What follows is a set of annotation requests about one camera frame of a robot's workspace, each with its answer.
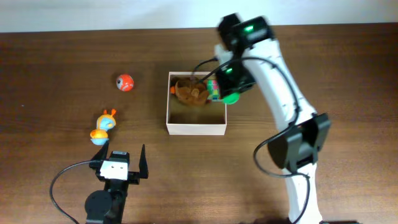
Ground colourful puzzle cube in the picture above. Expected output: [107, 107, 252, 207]
[206, 80, 222, 102]

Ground red grey toy ball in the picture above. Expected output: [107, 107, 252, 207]
[116, 74, 134, 91]

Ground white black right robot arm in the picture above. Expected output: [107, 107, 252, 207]
[213, 14, 331, 223]

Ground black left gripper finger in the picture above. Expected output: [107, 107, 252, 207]
[139, 144, 149, 179]
[91, 141, 109, 161]

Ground black left camera cable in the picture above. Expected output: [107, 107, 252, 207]
[49, 160, 94, 224]

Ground beige open cardboard box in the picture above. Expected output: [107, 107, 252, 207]
[165, 72, 227, 136]

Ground green lattice ball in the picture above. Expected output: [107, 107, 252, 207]
[223, 92, 240, 105]

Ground blue orange snail toy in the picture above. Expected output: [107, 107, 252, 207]
[90, 109, 116, 146]

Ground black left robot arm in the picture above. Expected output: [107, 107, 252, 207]
[85, 141, 149, 224]

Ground brown plush toy animal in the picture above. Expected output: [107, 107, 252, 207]
[170, 77, 210, 106]

